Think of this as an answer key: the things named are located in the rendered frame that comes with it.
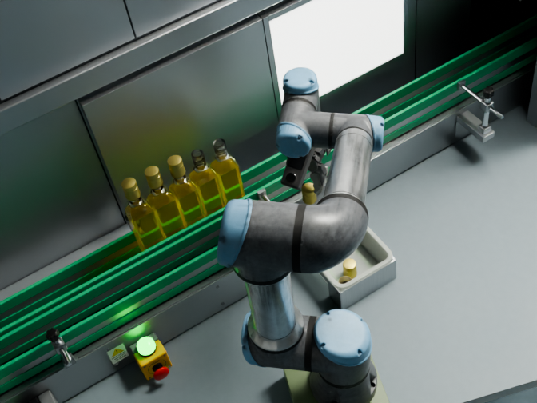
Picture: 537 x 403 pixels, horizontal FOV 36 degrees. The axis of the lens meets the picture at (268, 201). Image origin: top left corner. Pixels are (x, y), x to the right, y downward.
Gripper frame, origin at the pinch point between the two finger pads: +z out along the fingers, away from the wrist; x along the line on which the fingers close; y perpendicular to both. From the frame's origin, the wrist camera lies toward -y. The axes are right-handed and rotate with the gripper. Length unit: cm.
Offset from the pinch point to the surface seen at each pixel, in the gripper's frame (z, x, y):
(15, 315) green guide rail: 9, 53, -55
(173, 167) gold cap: -15.5, 25.2, -16.5
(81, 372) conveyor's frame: 17, 34, -58
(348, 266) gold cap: 18.2, -12.2, -5.7
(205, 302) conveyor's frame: 17.7, 16.0, -29.4
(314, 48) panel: -15.5, 12.0, 31.9
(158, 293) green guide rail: 7.5, 23.0, -36.4
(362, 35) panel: -11.8, 4.2, 44.5
